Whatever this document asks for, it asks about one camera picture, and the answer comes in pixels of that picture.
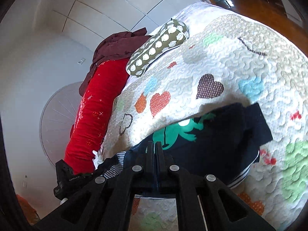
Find orange cloth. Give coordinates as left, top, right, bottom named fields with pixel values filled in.
left=16, top=194, right=41, bottom=225

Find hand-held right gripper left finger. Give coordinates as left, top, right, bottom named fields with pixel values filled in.
left=34, top=141, right=157, bottom=231

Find olive polka dot pillow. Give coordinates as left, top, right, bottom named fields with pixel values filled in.
left=126, top=19, right=190, bottom=78

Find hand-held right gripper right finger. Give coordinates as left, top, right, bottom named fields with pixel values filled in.
left=155, top=141, right=277, bottom=231

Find red bolster pillow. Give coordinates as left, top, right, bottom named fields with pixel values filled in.
left=64, top=59, right=130, bottom=175

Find maroon cloth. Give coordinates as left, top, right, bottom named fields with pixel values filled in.
left=79, top=28, right=152, bottom=97

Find dark navy frog print pants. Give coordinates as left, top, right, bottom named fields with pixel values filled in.
left=96, top=103, right=273, bottom=199

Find heart patterned quilt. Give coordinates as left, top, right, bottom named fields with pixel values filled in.
left=101, top=2, right=308, bottom=231

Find round white floor mat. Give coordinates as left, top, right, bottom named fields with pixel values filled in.
left=40, top=82, right=85, bottom=166

